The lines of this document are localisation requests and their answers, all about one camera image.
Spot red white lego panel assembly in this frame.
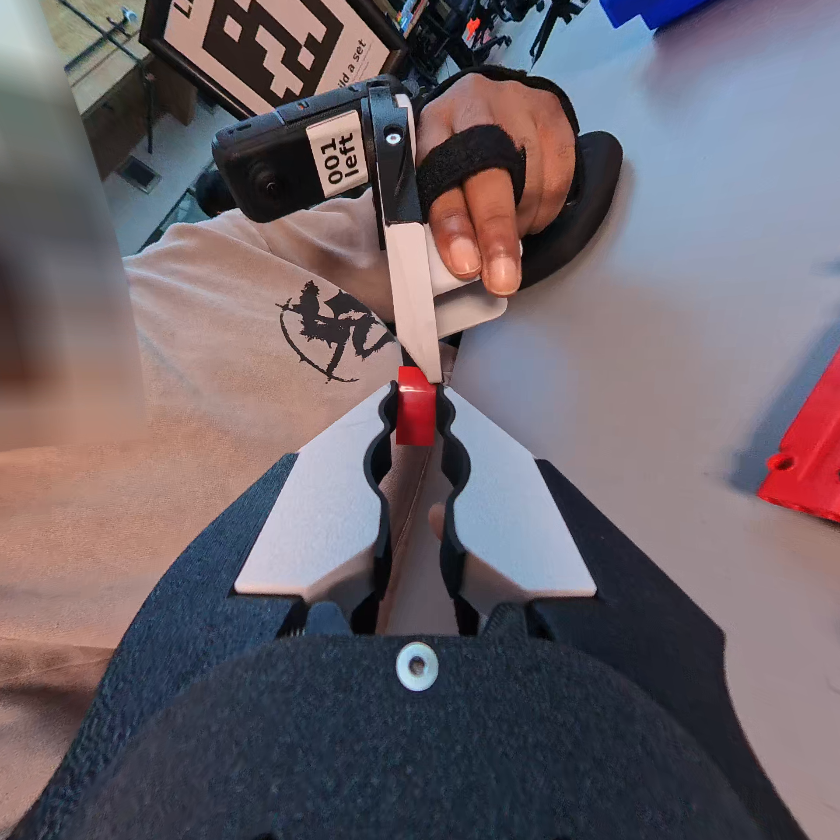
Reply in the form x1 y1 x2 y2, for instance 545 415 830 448
756 348 840 524

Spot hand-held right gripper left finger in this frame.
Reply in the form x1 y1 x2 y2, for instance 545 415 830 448
234 382 399 610

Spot person's left hand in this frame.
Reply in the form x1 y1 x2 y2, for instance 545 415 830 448
416 69 581 296

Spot blue plastic bin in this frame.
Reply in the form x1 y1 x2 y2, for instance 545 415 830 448
600 0 713 30

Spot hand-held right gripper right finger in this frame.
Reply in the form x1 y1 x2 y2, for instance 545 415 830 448
436 385 599 611

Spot black framed marker sign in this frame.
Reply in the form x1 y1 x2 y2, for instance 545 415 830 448
140 0 409 119

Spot red lego slope brick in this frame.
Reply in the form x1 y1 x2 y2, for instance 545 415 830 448
395 366 439 447

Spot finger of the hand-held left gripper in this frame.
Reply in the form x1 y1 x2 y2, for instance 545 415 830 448
385 220 444 385

